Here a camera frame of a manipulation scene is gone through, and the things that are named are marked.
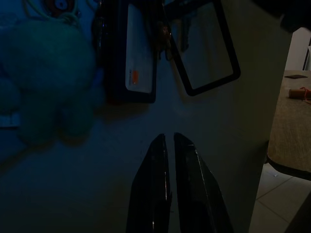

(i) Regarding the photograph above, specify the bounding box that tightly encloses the empty black card holder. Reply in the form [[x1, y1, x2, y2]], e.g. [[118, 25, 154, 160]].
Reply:
[[162, 0, 242, 97]]

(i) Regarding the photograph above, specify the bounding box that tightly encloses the green plush toy keychain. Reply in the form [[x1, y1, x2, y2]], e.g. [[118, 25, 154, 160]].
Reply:
[[0, 18, 106, 144]]

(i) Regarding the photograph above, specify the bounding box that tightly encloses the orange cord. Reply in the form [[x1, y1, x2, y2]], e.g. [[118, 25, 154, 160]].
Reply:
[[299, 86, 311, 105]]

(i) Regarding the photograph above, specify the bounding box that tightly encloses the black card holder white card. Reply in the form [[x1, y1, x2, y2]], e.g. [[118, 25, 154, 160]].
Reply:
[[106, 0, 157, 104]]

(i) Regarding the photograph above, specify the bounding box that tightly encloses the metal keys bunch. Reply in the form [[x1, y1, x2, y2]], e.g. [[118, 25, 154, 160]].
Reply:
[[155, 20, 192, 61]]

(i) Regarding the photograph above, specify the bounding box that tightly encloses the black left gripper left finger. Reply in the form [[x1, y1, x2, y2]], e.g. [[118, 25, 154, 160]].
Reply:
[[125, 133, 173, 233]]

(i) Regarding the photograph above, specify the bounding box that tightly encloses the round wooden table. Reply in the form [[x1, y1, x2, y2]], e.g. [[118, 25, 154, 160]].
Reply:
[[266, 69, 311, 182]]

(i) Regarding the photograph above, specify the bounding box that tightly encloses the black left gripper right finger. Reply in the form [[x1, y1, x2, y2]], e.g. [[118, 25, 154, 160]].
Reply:
[[173, 132, 234, 233]]

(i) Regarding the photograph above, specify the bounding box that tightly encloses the light green cord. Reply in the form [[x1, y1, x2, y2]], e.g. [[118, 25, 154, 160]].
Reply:
[[23, 0, 82, 26]]

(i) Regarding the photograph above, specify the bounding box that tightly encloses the round orange eye charm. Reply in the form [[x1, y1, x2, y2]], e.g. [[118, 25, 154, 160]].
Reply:
[[43, 0, 76, 17]]

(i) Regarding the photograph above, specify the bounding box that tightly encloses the small wooden cylinder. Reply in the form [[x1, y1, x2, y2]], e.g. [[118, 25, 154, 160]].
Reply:
[[288, 88, 304, 100]]

